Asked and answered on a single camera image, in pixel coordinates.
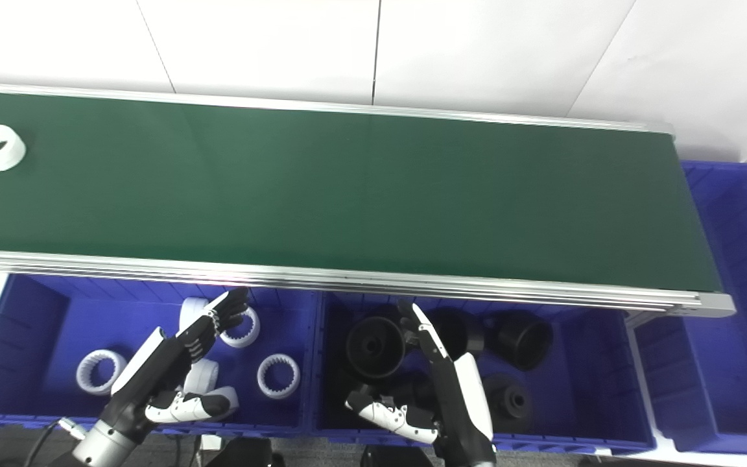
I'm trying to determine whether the blue bin with white rings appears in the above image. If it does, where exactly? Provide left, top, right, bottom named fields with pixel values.
left=0, top=272, right=320, bottom=434

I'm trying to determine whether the black pulley part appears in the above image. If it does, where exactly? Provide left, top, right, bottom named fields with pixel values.
left=373, top=371, right=438, bottom=416
left=427, top=307, right=486, bottom=359
left=346, top=316, right=408, bottom=381
left=482, top=373, right=533, bottom=434
left=492, top=311, right=554, bottom=372

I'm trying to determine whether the blue bin with black parts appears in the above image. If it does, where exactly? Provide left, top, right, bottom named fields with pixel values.
left=312, top=291, right=658, bottom=455

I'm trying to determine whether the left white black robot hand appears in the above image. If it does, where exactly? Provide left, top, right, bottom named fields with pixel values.
left=104, top=287, right=250, bottom=446

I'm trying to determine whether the green conveyor belt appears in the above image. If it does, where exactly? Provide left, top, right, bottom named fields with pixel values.
left=0, top=82, right=736, bottom=318
left=0, top=90, right=723, bottom=293

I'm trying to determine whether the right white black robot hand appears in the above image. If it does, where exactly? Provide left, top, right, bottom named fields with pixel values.
left=345, top=298, right=498, bottom=466

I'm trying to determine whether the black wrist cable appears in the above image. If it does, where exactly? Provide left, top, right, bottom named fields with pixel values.
left=22, top=418, right=88, bottom=467

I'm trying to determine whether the black robot body part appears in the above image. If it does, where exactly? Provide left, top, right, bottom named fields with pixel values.
left=361, top=445, right=436, bottom=467
left=205, top=437, right=285, bottom=467

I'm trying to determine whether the large empty blue bin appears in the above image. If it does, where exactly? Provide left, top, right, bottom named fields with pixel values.
left=633, top=161, right=747, bottom=456

